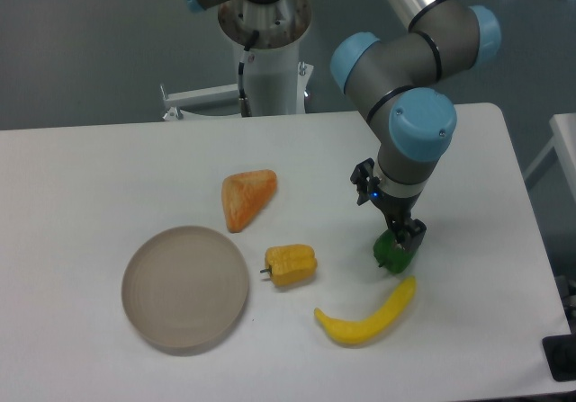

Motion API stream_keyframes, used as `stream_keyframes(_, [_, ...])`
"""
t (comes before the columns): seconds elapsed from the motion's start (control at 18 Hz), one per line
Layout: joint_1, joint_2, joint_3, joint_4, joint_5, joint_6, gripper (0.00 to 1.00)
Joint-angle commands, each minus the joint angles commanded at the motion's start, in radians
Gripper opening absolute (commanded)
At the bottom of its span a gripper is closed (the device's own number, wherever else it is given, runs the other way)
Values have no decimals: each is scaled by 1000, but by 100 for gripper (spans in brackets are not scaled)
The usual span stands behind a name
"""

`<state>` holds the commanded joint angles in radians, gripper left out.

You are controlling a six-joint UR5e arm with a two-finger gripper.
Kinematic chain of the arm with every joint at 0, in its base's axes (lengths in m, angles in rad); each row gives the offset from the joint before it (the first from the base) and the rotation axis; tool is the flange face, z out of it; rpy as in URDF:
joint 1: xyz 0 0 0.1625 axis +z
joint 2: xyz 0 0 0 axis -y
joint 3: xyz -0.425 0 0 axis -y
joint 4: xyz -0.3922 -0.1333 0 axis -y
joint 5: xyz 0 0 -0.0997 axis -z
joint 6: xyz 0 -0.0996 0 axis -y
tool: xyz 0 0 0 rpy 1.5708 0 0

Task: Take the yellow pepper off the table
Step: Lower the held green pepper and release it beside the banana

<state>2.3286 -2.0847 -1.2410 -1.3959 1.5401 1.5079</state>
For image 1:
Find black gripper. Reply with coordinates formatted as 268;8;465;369
371;190;427;252

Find green toy pepper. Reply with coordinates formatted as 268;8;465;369
373;230;416;274

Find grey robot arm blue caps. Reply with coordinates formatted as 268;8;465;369
185;0;501;253

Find yellow toy pepper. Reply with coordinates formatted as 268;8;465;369
260;244;318;287

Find yellow toy banana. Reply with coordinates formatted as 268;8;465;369
313;276;418;345

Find orange toy bread wedge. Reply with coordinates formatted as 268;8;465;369
221;169;277;233

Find white side table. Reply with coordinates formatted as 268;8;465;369
523;113;575;194

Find black device at table edge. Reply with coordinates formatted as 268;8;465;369
542;334;575;382

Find beige round plate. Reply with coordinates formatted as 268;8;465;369
121;226;249;355

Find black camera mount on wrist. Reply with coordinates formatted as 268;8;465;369
350;158;379;206

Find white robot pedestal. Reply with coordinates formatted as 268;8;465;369
160;0;314;121

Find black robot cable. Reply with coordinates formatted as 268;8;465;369
238;30;260;118

